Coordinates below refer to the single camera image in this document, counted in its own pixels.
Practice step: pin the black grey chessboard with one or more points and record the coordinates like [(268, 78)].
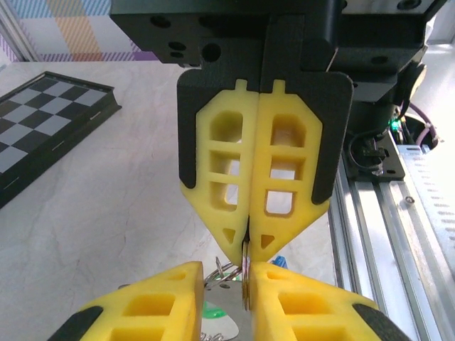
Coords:
[(46, 124)]

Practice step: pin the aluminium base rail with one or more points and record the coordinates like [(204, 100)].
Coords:
[(373, 248)]

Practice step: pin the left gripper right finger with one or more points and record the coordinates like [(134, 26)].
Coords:
[(305, 309)]

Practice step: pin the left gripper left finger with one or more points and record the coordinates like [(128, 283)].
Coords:
[(153, 305)]

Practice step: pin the aluminium frame post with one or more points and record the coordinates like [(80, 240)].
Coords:
[(17, 39)]

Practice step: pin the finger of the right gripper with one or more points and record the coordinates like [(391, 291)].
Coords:
[(313, 142), (206, 160)]

